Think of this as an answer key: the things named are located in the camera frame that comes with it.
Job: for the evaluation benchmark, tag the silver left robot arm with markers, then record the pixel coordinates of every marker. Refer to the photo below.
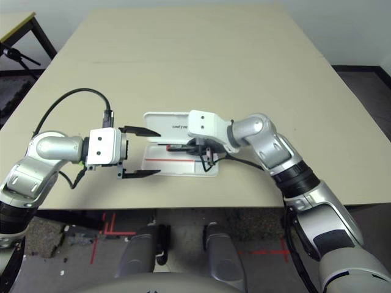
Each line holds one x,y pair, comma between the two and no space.
55,146

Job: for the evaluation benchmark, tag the dark textured floor mat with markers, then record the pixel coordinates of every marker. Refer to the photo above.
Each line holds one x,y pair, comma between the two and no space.
12,94

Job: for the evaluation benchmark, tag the white plastic pencil case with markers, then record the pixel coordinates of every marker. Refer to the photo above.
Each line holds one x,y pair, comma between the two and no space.
165,122

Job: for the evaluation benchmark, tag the black tripod stand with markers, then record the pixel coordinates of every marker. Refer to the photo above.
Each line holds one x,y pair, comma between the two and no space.
18,56

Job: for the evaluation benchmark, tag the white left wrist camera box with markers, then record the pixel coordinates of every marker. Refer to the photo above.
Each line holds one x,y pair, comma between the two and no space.
104,146

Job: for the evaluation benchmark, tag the grey robot leg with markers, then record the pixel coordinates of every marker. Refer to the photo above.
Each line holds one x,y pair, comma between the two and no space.
140,253
221,253

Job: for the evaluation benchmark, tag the grey robot torso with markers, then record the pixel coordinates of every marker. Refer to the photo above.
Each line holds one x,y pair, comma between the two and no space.
159,284

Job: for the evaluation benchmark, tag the beige side table black legs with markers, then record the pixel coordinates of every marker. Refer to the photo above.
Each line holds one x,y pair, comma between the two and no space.
15,24

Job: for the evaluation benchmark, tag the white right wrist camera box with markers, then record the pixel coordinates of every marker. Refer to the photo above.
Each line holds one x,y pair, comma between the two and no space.
204,122

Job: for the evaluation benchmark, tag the grey left robot leg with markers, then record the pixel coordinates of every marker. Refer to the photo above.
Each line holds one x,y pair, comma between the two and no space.
140,253

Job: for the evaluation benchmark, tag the grey right robot leg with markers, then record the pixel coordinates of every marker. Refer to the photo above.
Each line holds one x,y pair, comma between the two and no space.
221,253

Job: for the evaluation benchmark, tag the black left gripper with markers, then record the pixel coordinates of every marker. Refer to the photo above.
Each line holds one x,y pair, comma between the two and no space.
125,146

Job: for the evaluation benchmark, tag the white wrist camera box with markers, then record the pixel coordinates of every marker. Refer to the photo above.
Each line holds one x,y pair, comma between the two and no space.
104,146
204,122

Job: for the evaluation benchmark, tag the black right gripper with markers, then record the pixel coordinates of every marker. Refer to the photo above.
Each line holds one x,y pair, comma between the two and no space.
203,146

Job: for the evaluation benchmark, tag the black wall baseboard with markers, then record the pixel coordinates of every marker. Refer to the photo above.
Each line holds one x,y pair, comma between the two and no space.
357,68

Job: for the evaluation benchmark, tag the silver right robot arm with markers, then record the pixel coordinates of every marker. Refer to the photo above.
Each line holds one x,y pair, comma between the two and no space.
275,146

